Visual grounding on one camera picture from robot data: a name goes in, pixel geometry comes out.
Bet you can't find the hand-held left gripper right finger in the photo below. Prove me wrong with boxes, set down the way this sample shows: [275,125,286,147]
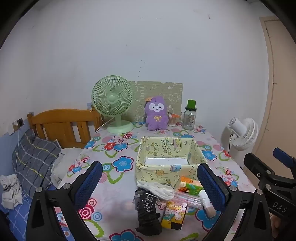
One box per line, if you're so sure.
[196,163,271,241]

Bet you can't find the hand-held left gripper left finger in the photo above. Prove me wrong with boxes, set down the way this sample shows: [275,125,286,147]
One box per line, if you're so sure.
[25,161,103,241]

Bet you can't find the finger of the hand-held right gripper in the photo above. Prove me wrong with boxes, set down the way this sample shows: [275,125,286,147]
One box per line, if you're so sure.
[243,152,296,186]
[273,147,296,171]

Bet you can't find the orange green tissue pack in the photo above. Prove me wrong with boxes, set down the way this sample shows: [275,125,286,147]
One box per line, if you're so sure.
[178,176,204,196]

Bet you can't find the white towel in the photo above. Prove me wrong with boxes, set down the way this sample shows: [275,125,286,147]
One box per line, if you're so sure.
[137,181,175,201]

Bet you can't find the yellow cartoon storage box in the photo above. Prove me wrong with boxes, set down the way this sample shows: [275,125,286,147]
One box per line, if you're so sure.
[135,136,208,188]

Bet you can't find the white tube beige cap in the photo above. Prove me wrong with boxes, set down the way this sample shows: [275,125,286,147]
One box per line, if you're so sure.
[199,191,221,217]

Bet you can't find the white standing fan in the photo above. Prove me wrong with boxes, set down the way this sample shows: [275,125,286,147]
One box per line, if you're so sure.
[220,117,259,167]

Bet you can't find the yellow cartoon tissue pack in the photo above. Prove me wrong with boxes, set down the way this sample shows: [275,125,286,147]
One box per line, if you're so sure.
[161,200,188,231]

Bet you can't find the grey plaid pillow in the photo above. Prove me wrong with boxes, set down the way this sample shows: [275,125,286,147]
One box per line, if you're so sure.
[12,128,62,198]

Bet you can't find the beige door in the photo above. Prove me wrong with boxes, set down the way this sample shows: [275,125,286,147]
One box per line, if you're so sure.
[252,15,296,163]

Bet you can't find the glass mug jar green lid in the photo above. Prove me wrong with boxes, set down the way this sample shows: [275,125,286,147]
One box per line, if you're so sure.
[180,100,197,130]

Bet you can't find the wooden bed headboard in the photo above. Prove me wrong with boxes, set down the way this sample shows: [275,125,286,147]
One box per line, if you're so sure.
[27,108,102,149]

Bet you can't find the cotton swab jar orange lid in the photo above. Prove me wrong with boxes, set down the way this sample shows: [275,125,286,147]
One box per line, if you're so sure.
[168,111,180,127]

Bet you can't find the crumpled grey white cloth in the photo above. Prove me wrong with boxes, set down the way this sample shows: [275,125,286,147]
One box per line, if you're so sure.
[0,174,23,210]

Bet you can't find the blue bedsheet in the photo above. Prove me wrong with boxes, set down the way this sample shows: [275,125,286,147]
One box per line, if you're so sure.
[0,195,70,241]

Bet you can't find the green desk fan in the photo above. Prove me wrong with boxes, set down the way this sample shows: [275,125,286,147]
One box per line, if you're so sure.
[91,75,135,134]

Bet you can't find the purple plush toy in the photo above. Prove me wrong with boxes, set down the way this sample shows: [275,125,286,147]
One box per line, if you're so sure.
[144,96,169,131]

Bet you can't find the green cartoon print board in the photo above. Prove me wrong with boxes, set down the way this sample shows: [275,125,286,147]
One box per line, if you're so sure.
[128,81,184,123]

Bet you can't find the white fan cable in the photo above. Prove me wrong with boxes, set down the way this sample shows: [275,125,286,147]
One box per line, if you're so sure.
[95,117,114,133]

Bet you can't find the white charging cable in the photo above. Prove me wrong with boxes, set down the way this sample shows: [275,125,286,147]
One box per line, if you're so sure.
[13,125,25,197]

